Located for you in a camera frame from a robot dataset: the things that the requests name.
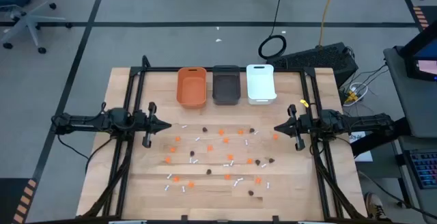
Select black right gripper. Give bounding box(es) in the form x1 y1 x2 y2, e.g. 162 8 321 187
273 104 313 152

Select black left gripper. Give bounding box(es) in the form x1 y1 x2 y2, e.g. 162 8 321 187
132 102 173 149

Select orange plastic bin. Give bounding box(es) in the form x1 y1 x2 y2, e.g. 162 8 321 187
176 66 208 109

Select white plastic bin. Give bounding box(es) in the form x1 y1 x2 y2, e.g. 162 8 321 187
246 64 278 106

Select power strip yellow plugs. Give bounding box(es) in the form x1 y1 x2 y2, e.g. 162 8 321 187
342 81 369 107

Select black computer tower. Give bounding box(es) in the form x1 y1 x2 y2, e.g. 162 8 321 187
266 42 359 88

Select dark grey plastic bin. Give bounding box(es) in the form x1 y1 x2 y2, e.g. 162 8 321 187
212 64 242 106

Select white paper sheet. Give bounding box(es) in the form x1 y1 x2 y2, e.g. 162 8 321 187
348 131 373 163

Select black desk support beam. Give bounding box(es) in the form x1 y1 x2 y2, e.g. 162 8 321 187
350 116 412 157

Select person's shoe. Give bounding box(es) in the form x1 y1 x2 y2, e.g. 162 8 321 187
363 192 390 222

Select grey keyboard shelf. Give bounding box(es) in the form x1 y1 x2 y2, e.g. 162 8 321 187
395 135 437 224

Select grey desk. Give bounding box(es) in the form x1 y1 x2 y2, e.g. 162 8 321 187
382 45 437 139

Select backlit computer keyboard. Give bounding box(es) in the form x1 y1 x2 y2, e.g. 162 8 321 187
404 148 437 190

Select black computer monitor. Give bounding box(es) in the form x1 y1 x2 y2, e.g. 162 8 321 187
399 20 437 82

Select black hazard striped mat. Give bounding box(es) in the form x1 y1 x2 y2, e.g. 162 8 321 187
411 5 437 32
0 178 38 224

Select office chair base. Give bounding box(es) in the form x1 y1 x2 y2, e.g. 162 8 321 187
0 0 73 55

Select black aluminium table frame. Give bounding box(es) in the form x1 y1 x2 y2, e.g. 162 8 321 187
80 55 366 222

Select black coiled cable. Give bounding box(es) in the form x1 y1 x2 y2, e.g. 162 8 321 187
257 0 287 60

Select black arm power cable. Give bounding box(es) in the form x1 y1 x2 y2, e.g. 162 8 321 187
54 133 115 176

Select long yellow cable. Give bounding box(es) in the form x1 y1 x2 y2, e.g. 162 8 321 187
318 0 339 47

